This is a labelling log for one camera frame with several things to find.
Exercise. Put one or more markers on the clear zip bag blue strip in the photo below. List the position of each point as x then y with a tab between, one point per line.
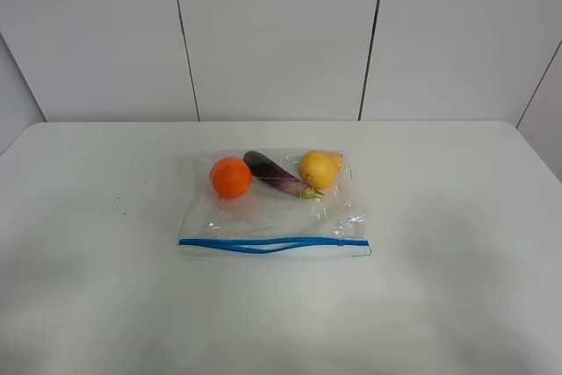
265	221

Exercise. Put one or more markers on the purple eggplant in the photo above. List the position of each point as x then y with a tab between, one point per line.
270	173

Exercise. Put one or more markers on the yellow pear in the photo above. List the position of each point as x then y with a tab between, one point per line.
320	169

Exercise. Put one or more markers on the orange fruit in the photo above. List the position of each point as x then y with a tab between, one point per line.
230	177

